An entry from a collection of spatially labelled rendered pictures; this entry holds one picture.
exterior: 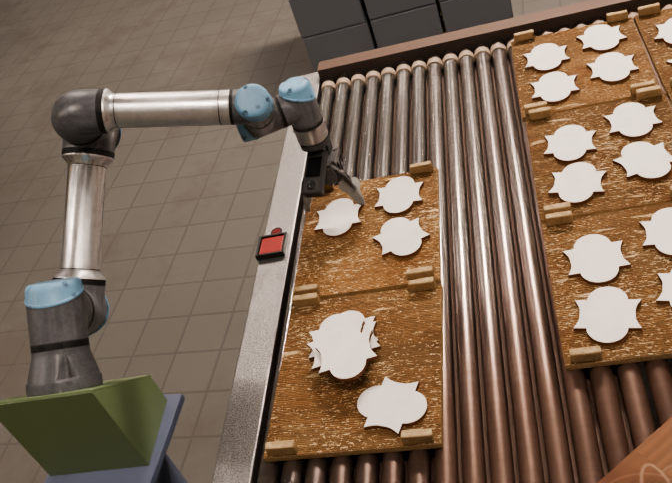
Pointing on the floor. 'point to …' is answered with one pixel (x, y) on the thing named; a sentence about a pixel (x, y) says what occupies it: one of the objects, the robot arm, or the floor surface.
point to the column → (163, 470)
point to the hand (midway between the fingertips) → (335, 210)
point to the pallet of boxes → (389, 11)
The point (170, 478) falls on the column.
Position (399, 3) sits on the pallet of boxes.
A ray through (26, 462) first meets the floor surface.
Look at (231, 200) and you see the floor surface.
